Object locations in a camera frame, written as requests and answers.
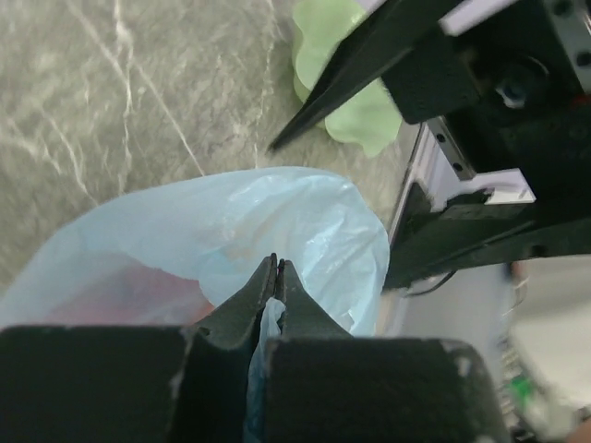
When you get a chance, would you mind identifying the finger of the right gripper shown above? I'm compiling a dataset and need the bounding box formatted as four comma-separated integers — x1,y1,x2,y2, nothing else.
384,191,545,290
269,0,434,151

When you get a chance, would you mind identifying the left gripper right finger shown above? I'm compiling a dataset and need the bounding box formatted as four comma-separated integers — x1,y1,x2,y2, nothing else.
265,260,511,442

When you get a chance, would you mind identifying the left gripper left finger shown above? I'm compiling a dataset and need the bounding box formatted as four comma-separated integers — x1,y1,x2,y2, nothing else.
1,256,277,442

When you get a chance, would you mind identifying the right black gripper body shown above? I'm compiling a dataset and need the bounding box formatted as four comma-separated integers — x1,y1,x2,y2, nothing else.
382,0,591,259

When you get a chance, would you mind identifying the green leaf-shaped plate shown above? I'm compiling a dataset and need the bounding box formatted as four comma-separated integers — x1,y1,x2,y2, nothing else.
290,0,403,157

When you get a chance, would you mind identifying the light blue plastic bag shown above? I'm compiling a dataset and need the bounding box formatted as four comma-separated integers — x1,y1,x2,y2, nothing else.
1,167,389,442

